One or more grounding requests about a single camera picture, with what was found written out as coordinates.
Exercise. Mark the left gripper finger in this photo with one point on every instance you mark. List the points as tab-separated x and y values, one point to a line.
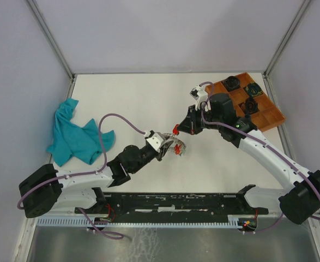
164	148
169	141

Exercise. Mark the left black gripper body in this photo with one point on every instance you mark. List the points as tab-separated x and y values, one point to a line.
162	150

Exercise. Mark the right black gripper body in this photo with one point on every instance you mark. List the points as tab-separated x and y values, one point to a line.
197	124

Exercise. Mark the silver keyring with keys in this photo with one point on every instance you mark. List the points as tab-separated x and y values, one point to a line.
178	147

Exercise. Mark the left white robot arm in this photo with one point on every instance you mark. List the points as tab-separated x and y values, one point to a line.
47	189

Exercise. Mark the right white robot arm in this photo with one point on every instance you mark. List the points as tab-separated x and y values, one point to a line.
299	198

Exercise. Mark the black round part top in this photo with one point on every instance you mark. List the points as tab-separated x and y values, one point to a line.
231	83

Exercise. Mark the black round part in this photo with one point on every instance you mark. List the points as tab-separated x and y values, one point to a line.
250	106
231	83

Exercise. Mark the black round part lower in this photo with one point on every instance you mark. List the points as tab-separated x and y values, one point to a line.
250	106

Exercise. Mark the green yellow round part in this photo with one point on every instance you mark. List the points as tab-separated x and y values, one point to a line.
253	90

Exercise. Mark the orange compartment tray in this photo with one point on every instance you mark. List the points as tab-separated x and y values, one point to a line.
268	117

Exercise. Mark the teal cloth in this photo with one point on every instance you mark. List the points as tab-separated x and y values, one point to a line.
71	140

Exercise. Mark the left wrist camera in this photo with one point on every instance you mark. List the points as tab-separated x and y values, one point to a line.
155	139

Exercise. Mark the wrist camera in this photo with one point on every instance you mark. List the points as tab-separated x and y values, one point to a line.
200	95
155	139

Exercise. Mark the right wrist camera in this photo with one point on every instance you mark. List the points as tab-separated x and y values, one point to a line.
200	95

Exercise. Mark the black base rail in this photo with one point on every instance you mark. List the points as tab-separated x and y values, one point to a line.
173	207

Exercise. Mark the right aluminium frame post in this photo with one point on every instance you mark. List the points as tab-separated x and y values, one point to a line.
296	21

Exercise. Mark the aluminium frame post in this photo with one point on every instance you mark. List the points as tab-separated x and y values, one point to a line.
296	21
41	21

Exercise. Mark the left aluminium frame post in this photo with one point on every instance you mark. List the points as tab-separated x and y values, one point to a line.
41	21

